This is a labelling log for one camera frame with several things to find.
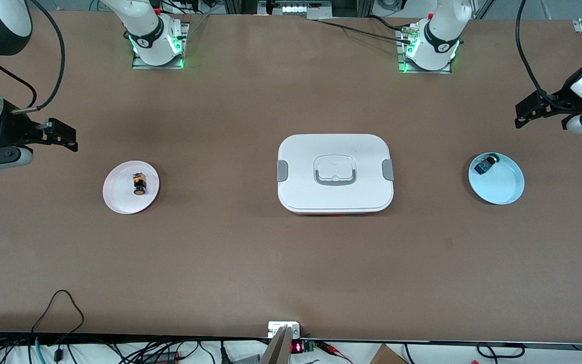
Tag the orange black push-button switch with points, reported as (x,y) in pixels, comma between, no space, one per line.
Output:
(140,183)

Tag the grey metal bar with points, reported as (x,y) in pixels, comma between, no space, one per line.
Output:
(277,351)

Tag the green blue push-button switch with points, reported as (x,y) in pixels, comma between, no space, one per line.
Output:
(484,166)

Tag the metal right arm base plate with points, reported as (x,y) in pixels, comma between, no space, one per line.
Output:
(142,65)

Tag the small white electronics box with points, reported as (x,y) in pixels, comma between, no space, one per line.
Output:
(277,327)

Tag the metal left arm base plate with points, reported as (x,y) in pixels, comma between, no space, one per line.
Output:
(403,69)

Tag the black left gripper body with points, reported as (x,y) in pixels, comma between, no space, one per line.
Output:
(560,99)

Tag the pink round plate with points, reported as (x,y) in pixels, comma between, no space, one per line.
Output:
(119,194)

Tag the red digit display module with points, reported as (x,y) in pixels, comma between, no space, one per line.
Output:
(297,347)

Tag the brown cardboard piece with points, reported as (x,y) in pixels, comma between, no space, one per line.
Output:
(388,356)

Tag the white lidded storage box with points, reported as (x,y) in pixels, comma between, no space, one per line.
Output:
(336,197)

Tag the light blue round plate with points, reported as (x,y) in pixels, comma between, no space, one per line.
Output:
(500,187)

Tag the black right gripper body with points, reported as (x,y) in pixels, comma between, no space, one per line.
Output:
(12,132)

